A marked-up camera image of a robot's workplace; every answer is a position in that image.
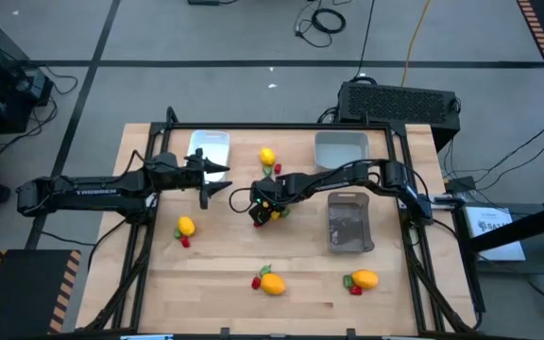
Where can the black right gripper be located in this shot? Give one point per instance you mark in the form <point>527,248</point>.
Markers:
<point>281,186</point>

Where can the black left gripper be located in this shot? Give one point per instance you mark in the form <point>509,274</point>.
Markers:
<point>189,175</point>

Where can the yellow toy lemon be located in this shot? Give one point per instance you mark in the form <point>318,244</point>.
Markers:
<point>186,226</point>
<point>276,215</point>
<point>267,156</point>

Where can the green toy pepper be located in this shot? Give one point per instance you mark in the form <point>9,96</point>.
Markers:
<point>177,232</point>
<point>267,171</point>
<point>285,213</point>
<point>265,270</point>
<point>347,282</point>

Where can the large orange-yellow toy lemon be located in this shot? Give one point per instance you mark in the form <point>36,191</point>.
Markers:
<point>272,283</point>
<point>365,279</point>

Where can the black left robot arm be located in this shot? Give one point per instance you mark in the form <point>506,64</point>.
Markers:
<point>88,191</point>

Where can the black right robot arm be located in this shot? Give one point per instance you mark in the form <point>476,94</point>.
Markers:
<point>338,181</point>

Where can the white plastic bin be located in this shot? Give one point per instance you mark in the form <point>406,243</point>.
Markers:
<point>210,141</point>

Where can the dark grey plastic bin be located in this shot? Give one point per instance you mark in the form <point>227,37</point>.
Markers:
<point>347,226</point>

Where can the light grey plastic bin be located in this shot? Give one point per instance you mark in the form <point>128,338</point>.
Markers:
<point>340,148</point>

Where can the black computer case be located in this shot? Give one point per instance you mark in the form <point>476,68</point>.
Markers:
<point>395,104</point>

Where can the black power adapter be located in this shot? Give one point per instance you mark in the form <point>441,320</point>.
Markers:
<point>455,184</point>

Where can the white printed paper sheet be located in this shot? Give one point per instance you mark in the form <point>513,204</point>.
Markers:
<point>494,236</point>

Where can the black metal beam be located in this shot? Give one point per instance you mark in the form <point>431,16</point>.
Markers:
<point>527,226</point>

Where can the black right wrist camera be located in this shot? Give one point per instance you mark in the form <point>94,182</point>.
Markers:
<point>262,193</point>

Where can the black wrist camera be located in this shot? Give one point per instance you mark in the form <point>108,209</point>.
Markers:
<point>162,161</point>
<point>262,193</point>

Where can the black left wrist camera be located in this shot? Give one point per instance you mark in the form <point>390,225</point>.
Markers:
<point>162,161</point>

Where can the black metal table frame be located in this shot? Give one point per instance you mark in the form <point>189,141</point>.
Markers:
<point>277,126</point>

